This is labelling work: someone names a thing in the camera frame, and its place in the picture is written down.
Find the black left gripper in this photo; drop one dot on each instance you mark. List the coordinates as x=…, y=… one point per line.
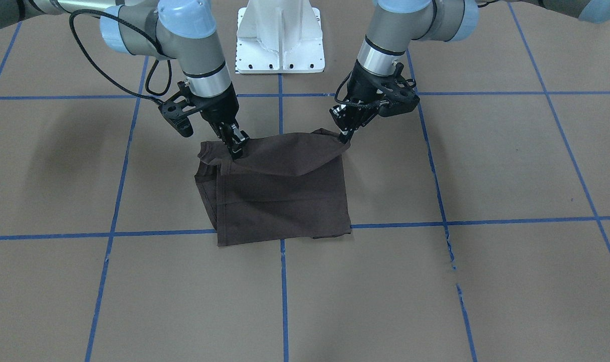
x=361, y=89

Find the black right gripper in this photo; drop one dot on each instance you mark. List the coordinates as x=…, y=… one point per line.
x=219, y=109

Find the dark brown t-shirt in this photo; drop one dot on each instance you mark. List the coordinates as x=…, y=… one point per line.
x=285, y=186

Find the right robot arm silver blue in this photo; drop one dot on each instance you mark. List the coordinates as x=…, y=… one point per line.
x=184, y=31

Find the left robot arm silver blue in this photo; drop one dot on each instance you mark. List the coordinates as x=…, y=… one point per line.
x=376, y=86

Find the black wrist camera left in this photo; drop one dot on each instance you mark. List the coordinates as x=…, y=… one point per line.
x=399, y=95

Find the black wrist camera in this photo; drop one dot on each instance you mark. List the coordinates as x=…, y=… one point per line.
x=177, y=109
x=399, y=95

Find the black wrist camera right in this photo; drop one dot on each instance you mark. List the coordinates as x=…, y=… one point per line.
x=177, y=109

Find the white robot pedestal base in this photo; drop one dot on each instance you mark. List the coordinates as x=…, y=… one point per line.
x=279, y=37

